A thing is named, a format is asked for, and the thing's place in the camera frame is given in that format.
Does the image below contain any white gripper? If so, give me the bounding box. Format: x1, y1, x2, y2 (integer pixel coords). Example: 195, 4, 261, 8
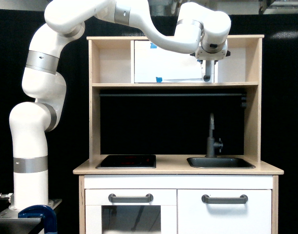
190, 40, 230, 65

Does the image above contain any grey microwave door handle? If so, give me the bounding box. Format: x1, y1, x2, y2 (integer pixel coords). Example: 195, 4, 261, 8
203, 60, 212, 82

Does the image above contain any white microwave door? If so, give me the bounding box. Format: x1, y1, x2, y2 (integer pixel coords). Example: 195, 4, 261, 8
134, 40, 218, 83

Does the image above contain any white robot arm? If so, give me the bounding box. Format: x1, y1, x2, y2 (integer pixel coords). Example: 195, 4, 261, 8
9, 0, 231, 211

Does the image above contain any white cabinet door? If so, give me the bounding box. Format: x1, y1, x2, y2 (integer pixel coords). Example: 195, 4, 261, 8
177, 189, 272, 234

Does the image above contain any white oven door with window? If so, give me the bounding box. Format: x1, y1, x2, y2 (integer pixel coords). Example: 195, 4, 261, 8
85, 189, 177, 234

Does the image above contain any bottom blue tape piece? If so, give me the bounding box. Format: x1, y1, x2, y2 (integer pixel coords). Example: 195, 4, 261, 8
156, 77, 163, 83

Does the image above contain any blue tape piece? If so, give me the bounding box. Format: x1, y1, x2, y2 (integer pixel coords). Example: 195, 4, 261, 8
150, 42, 157, 49
156, 77, 163, 83

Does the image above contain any top blue tape piece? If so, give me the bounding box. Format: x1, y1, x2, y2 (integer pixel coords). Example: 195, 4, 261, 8
150, 42, 157, 49

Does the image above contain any grey toy faucet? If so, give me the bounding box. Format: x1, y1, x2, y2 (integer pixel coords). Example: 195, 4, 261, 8
205, 113, 224, 158

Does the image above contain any grey toy sink basin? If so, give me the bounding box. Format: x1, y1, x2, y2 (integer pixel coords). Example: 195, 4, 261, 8
187, 157, 255, 169

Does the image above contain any black toy stove top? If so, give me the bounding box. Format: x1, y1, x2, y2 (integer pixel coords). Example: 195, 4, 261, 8
96, 155, 156, 169

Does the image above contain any blue c-clamp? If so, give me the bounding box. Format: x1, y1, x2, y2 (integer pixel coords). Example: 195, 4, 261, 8
18, 205, 58, 234

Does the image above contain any wooden toy kitchen frame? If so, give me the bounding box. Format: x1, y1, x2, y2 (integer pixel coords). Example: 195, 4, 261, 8
74, 35, 283, 234

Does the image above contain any black hanging rail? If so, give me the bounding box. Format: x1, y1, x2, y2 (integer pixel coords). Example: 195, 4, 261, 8
99, 93, 246, 98

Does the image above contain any grey cabinet door handle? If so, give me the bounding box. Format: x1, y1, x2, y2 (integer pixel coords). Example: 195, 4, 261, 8
202, 195, 248, 204

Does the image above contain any grey oven door handle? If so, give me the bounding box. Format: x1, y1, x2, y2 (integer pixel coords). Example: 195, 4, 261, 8
108, 194, 153, 203

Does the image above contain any silver cable connector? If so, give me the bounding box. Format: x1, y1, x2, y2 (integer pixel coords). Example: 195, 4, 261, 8
0, 193, 13, 203

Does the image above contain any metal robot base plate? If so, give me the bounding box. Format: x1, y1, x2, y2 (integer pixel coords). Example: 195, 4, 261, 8
0, 198, 63, 223

